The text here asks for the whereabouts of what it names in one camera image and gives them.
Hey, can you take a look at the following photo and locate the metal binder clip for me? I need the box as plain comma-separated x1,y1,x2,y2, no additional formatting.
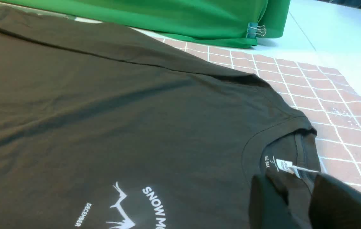
246,23,266,39

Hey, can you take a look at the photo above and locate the green backdrop cloth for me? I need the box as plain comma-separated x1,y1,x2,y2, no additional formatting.
6,0,291,48

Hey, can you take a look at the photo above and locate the dark gray long-sleeve shirt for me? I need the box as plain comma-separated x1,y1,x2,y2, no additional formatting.
0,6,320,229

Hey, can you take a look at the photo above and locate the pink checkered tablecloth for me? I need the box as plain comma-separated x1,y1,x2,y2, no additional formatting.
154,36,361,192

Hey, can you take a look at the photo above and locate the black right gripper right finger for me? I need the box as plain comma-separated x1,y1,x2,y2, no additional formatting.
308,174,361,229

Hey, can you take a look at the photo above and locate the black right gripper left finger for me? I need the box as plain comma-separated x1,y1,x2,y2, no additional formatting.
249,174,305,229

